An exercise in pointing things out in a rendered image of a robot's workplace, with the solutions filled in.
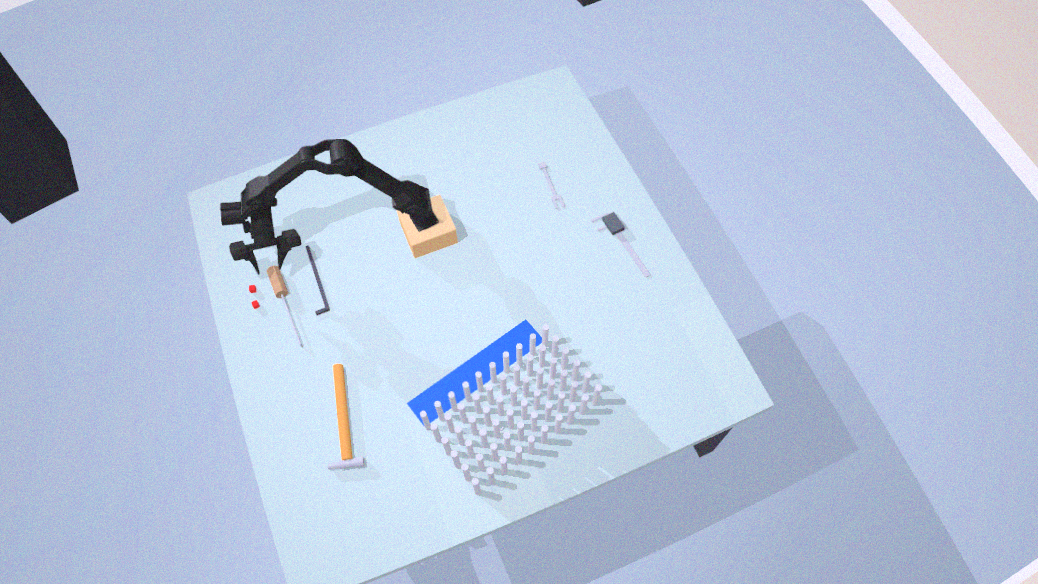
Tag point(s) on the orange-handled hammer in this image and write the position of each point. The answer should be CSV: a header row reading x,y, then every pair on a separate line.
x,y
343,424

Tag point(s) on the blue tape strip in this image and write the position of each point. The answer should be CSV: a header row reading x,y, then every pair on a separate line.
x,y
466,372

